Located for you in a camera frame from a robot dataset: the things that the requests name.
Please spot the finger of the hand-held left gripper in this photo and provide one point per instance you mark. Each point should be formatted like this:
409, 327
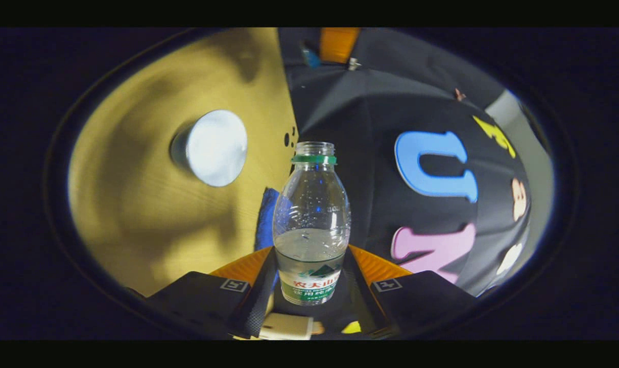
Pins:
339, 45

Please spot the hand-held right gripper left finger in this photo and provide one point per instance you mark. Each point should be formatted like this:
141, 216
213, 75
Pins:
256, 301

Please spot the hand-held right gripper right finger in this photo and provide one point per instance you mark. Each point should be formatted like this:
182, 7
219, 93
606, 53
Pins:
371, 312

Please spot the clear plastic water bottle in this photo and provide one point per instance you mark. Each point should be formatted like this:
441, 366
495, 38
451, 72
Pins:
312, 220

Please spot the small white clip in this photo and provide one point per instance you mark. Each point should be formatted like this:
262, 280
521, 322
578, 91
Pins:
354, 64

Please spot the white toaster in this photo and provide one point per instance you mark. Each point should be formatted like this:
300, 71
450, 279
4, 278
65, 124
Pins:
286, 327

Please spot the toast slices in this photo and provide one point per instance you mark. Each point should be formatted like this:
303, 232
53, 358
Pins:
318, 328

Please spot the black backdrop cloth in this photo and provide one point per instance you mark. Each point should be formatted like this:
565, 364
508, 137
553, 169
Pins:
371, 112

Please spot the blue towel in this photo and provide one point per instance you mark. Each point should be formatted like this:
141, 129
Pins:
266, 220

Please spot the small pink clip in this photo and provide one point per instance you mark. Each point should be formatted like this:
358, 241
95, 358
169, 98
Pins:
459, 94

